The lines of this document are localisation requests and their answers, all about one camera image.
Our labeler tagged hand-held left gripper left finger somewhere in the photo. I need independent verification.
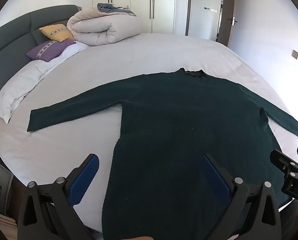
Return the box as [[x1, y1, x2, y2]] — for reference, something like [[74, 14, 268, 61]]
[[17, 153, 100, 240]]

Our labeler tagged dark green sweater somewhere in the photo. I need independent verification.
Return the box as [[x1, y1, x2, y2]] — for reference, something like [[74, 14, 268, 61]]
[[27, 67, 298, 240]]

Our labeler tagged folded beige duvet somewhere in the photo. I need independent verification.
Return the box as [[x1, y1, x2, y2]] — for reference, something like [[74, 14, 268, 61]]
[[67, 3, 142, 47]]

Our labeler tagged yellow patterned pillow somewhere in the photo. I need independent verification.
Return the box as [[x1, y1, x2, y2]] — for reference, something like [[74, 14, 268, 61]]
[[39, 24, 76, 43]]

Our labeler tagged bed with white sheet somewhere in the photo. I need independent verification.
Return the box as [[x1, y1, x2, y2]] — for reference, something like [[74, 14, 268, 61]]
[[0, 31, 298, 233]]

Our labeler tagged purple patterned pillow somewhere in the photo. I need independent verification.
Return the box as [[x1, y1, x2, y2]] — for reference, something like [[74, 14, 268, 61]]
[[26, 39, 76, 62]]

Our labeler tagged white wardrobe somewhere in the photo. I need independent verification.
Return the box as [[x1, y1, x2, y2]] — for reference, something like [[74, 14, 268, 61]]
[[91, 0, 192, 36]]

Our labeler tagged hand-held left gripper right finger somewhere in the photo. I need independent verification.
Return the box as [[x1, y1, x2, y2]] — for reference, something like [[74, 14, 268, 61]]
[[201, 153, 282, 240]]

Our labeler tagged white pillow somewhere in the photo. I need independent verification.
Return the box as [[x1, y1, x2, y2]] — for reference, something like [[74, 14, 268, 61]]
[[0, 40, 92, 124]]

